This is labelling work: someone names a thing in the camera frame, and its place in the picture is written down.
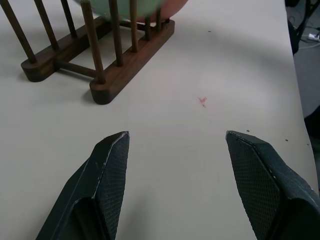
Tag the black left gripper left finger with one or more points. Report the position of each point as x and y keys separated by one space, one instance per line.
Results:
x=100 y=185

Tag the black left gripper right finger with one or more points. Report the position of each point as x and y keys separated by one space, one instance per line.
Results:
x=262 y=185

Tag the dark wooden dish rack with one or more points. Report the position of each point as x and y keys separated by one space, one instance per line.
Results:
x=82 y=50

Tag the green plate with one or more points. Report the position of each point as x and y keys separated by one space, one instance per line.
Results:
x=125 y=8

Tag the pink plate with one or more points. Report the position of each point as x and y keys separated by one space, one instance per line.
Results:
x=172 y=8

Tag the black chair frame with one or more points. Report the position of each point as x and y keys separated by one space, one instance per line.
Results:
x=298 y=27

